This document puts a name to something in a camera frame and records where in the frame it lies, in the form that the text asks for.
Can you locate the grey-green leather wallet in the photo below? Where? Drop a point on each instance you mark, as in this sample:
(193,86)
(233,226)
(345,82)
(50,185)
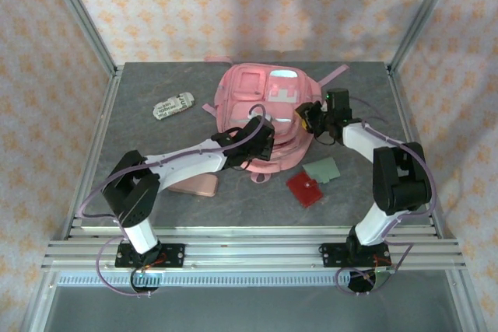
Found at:
(323,168)

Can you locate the plain pink pencil case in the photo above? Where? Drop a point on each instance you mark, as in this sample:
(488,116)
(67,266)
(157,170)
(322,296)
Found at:
(202,186)

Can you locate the pink backpack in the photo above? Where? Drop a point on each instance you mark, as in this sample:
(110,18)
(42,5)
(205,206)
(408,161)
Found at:
(249,83)

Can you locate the red leather wallet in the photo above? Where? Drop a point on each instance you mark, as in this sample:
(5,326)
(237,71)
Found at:
(305,190)

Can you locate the white pencil case black print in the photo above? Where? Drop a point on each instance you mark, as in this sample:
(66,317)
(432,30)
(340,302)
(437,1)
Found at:
(171,106)

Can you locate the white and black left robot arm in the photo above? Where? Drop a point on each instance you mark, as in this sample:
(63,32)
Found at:
(186,163)

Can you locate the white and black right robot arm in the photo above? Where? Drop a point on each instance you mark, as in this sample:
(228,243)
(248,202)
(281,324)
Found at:
(362,137)

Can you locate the wide aluminium mounting beam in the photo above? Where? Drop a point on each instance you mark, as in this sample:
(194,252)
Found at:
(253,254)

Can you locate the black round controller unit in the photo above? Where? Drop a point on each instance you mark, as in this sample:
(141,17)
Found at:
(362,283)
(146,285)

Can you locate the aluminium table edge rail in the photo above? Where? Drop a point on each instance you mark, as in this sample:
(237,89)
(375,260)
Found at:
(253,231)
(102,122)
(406,122)

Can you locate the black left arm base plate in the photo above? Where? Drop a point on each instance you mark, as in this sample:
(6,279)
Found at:
(175,256)

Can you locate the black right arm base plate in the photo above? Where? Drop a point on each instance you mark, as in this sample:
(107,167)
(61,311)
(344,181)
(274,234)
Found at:
(330,256)

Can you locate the aluminium frame post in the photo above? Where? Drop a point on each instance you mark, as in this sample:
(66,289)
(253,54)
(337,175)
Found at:
(79,13)
(424,13)

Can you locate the aluminium lower frame leg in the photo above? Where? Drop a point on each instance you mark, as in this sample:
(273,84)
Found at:
(465,301)
(41,301)

